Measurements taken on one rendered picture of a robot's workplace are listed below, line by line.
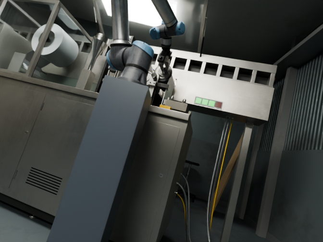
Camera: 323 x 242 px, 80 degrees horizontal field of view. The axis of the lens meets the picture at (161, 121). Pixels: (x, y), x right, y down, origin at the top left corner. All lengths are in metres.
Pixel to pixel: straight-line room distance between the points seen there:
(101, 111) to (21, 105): 0.94
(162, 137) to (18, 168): 0.99
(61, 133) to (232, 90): 1.41
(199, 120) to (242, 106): 2.29
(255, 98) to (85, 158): 1.47
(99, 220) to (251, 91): 1.53
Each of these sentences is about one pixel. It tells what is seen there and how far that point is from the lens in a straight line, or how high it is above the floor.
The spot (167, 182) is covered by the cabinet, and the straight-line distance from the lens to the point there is 1.13.
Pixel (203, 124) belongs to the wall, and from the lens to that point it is 4.02.
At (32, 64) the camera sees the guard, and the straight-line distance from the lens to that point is 1.84.
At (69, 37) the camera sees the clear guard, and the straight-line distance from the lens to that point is 2.12.
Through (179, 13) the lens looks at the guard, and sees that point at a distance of 1.93.
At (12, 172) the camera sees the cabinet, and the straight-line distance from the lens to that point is 1.65.
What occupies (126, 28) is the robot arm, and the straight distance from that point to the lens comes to 1.10.
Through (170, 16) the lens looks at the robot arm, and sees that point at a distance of 1.20.
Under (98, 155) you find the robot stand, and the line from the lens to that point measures 0.83.
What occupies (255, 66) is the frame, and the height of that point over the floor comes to 1.61.
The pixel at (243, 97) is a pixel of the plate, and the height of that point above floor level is 1.30.
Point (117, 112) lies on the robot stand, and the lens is 0.83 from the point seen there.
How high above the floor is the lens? 0.65
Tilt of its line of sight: 9 degrees up
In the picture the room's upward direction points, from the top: 16 degrees clockwise
